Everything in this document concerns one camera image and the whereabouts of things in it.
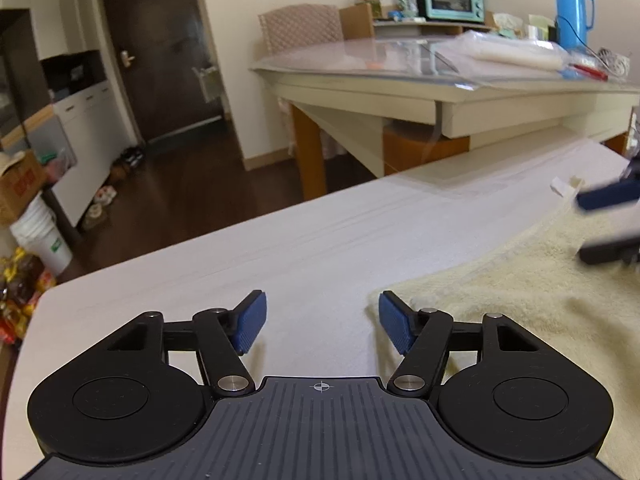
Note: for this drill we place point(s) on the cream yellow towel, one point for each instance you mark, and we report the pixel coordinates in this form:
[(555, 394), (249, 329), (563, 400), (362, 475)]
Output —
[(525, 310)]

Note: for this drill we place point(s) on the brown wooden box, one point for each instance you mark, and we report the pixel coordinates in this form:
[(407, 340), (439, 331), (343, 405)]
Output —
[(356, 22)]

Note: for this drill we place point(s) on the brown shoe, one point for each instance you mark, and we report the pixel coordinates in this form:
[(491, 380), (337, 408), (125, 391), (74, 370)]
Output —
[(120, 170)]

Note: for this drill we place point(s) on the tissue pack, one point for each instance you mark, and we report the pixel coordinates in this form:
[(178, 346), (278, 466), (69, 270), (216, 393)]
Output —
[(507, 25)]

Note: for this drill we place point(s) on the black sneaker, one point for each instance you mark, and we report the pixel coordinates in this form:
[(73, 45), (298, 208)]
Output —
[(134, 156)]

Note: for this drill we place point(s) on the red and white package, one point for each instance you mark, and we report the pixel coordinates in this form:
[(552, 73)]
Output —
[(406, 1)]

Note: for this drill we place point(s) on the dark brown door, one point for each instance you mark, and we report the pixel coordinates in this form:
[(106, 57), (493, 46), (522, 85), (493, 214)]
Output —
[(160, 60)]

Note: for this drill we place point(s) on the white and grey cabinet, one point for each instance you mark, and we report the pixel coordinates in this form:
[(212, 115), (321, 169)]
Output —
[(85, 125)]

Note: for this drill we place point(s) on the pile of colourful bags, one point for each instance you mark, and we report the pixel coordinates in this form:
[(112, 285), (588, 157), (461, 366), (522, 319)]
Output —
[(57, 165)]

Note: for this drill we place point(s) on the brown cardboard box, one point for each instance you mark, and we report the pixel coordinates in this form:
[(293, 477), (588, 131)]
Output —
[(22, 192)]

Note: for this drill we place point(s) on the white plastic bucket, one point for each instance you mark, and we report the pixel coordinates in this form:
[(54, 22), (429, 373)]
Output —
[(40, 240)]

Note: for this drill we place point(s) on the small white fan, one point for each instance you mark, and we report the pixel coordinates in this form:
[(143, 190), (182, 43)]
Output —
[(614, 62)]

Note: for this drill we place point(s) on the clear plastic table cover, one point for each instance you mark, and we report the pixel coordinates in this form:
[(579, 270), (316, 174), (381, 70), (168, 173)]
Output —
[(350, 60)]

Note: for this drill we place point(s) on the cream dining table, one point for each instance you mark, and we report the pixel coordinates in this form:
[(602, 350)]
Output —
[(500, 110)]

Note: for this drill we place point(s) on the quilted beige chair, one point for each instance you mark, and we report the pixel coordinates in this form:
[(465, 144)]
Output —
[(300, 27)]

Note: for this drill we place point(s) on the green jar with orange lid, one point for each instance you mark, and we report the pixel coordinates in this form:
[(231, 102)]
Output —
[(368, 4)]

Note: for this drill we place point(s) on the clear bag with white contents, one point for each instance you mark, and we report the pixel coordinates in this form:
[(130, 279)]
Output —
[(510, 55)]

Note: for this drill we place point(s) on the blue thermos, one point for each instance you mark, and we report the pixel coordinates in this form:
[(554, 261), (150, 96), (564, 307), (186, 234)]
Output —
[(572, 10)]

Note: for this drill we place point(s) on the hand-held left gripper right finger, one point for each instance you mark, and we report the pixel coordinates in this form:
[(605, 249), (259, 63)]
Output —
[(395, 322)]

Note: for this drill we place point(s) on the wooden stool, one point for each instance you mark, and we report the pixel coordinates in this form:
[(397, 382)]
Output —
[(425, 152)]

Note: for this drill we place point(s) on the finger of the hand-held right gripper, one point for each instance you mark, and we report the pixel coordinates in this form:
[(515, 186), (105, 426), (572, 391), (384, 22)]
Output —
[(610, 251), (605, 195)]

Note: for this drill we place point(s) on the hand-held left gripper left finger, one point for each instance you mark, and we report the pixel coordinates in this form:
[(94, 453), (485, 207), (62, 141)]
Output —
[(250, 322)]

